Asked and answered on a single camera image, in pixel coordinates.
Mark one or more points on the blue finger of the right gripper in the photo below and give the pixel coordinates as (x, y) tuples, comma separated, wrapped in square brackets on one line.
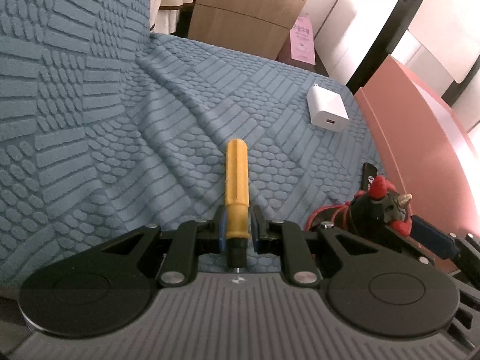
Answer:
[(463, 252)]

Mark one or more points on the pink storage box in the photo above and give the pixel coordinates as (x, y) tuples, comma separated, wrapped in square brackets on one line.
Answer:
[(424, 148)]

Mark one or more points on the white wall charger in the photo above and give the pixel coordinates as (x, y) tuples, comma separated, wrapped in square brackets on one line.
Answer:
[(326, 109)]

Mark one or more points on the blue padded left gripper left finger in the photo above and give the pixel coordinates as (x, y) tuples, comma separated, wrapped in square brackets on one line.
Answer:
[(183, 247)]

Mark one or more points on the yellow handled screwdriver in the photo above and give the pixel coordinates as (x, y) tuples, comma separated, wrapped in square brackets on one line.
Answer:
[(237, 202)]

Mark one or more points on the blue textured sofa cover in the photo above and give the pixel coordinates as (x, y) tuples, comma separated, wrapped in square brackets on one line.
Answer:
[(106, 127)]

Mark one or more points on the wooden three-drawer nightstand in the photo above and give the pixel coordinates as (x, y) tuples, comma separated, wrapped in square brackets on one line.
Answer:
[(256, 27)]

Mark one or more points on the pink paper bag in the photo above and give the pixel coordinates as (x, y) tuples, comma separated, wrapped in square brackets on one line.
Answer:
[(298, 49)]

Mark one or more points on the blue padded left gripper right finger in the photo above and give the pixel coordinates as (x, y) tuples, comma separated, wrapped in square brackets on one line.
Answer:
[(287, 241)]

